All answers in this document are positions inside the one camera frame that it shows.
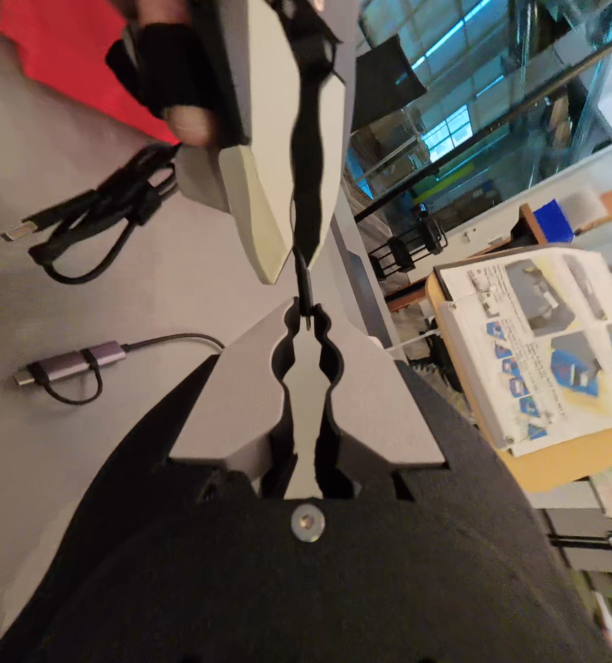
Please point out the small blue storage box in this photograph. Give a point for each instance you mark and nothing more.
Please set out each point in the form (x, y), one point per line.
(554, 222)

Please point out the red plastic bin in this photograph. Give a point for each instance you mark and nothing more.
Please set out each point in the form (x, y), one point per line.
(67, 52)

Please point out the printed instruction sheet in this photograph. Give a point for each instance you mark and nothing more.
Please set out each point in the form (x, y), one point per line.
(570, 336)

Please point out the clear acrylic stand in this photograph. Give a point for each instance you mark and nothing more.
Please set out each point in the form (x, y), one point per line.
(414, 341)

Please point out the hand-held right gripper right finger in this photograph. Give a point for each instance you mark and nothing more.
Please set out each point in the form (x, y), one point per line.
(388, 414)

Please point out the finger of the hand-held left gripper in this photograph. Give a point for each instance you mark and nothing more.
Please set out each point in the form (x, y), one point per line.
(334, 155)
(264, 155)

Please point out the black utility cart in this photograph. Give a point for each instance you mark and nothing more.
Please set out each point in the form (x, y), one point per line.
(404, 254)

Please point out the white document holder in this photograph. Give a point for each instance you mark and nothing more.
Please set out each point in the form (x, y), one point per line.
(476, 373)

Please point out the black mesh office chair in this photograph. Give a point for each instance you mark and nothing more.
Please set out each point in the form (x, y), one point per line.
(383, 83)

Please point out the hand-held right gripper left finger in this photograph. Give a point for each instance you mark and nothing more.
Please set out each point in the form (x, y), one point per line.
(228, 409)

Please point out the black metal pole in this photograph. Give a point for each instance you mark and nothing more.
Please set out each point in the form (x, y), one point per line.
(492, 127)

